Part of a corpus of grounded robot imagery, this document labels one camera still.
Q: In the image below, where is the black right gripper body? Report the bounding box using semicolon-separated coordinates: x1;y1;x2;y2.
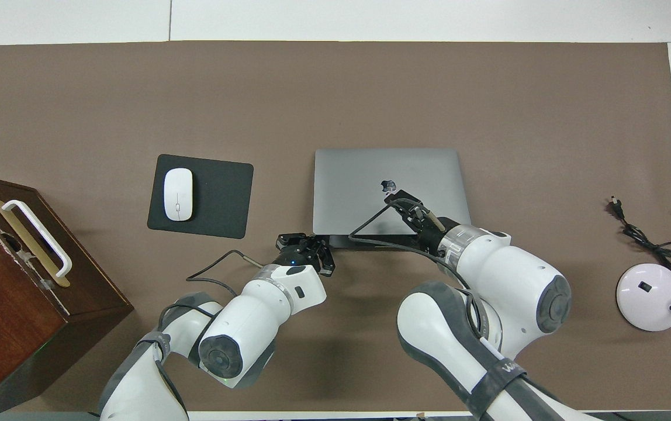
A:
409;208;456;252

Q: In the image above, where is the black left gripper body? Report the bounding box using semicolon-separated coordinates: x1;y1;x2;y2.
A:
274;246;324;270

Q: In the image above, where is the grey apple laptop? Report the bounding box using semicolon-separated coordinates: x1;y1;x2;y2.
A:
313;148;472;250

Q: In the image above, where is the black mouse pad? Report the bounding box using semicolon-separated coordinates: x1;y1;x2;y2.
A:
147;154;254;240

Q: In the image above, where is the white computer mouse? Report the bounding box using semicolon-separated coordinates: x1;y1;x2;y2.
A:
164;168;194;222

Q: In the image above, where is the large brown table mat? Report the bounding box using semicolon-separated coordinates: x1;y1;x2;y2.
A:
0;41;671;413

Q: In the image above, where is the white desk lamp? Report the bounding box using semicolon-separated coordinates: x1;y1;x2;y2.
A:
615;208;671;332

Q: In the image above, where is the dark brown wooden box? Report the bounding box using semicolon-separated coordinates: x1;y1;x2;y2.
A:
0;171;134;421

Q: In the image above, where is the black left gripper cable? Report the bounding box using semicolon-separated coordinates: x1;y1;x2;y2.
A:
186;250;263;299

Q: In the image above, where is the black lamp power cable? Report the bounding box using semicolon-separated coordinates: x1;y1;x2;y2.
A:
609;197;671;320

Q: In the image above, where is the white box handle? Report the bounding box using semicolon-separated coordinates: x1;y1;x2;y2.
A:
1;200;73;278

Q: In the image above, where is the gold handle backing plate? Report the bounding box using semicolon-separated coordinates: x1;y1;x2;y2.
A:
0;199;71;288

